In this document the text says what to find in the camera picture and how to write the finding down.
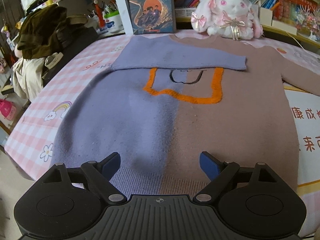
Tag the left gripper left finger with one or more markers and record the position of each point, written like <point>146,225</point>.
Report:
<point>98,176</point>

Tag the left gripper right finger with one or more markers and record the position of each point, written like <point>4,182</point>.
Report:
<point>221,175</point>

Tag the purple and mauve knit sweater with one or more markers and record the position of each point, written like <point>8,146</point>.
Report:
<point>167,99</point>

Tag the pink checkered cartoon table mat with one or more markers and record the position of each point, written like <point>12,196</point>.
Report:
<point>30,143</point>

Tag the white pen holder cup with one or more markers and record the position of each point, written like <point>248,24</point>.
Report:
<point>113,22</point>

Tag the dark brown jacket pile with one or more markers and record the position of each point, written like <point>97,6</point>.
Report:
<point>45,31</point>

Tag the white pink plush bunny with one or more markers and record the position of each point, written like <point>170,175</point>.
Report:
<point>235,19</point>

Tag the flat cream box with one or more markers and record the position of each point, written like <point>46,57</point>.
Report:
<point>284,27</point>

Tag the small white box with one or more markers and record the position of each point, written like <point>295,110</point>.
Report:
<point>265,16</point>

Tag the colourful flower ornament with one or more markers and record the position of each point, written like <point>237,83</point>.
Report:
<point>307,21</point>

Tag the Harry Potter book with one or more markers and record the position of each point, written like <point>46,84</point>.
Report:
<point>152,16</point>

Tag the white bookshelf frame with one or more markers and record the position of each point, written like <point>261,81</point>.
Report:
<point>124,10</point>

